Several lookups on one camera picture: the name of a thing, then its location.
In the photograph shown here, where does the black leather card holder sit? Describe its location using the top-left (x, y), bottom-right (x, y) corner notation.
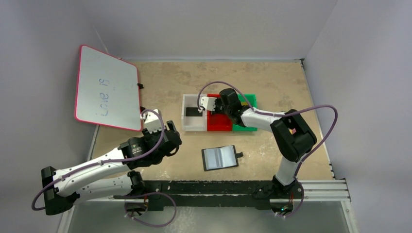
top-left (201, 145), bottom-right (243, 171)

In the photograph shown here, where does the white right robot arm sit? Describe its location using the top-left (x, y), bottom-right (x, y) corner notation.
top-left (219, 88), bottom-right (317, 186)

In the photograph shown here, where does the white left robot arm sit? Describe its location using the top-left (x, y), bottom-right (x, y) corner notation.
top-left (41, 120), bottom-right (182, 216)

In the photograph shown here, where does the black credit card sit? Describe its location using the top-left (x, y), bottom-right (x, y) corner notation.
top-left (185, 107), bottom-right (203, 117)

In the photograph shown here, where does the green plastic bin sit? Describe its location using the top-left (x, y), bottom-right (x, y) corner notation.
top-left (232, 94), bottom-right (258, 132)

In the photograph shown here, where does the red plastic bin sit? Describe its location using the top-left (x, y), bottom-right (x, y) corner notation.
top-left (207, 94), bottom-right (233, 132)

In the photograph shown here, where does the white plastic bin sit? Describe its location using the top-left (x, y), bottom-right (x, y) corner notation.
top-left (181, 94), bottom-right (207, 132)

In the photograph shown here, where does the pink framed whiteboard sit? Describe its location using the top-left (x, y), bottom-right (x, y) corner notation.
top-left (74, 45), bottom-right (142, 132)

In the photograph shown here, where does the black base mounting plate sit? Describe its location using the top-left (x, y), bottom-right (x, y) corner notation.
top-left (114, 180), bottom-right (304, 215)

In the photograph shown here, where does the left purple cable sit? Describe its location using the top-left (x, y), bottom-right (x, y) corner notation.
top-left (31, 109), bottom-right (166, 211)

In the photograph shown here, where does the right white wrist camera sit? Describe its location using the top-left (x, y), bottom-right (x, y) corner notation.
top-left (198, 96), bottom-right (217, 112)

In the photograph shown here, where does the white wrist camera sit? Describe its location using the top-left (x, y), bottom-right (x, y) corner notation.
top-left (140, 109), bottom-right (163, 133)
top-left (198, 96), bottom-right (217, 112)

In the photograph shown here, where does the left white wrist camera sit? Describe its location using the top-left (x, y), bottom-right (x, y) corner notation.
top-left (140, 109), bottom-right (163, 133)

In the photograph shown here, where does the aluminium rail frame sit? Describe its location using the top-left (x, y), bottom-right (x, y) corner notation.
top-left (58, 130), bottom-right (359, 233)

